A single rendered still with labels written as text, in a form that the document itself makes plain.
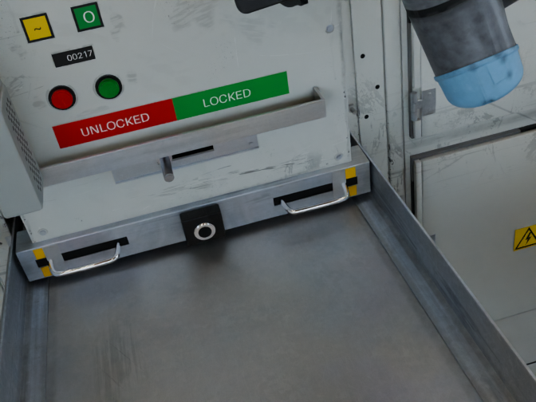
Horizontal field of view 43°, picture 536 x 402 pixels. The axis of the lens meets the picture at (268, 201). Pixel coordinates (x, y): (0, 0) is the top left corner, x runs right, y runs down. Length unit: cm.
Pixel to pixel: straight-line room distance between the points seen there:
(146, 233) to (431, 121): 52
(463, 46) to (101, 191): 57
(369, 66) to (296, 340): 48
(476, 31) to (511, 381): 39
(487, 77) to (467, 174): 67
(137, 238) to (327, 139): 32
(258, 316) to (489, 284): 70
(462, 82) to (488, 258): 85
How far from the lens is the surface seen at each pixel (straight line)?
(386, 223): 104
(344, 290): 94
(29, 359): 98
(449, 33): 62
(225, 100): 95
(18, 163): 84
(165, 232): 104
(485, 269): 147
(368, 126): 118
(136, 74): 91
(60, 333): 100
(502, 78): 64
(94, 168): 93
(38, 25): 88
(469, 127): 128
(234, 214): 104
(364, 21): 110
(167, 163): 95
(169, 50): 90
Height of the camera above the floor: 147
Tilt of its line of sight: 35 degrees down
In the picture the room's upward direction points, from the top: 10 degrees counter-clockwise
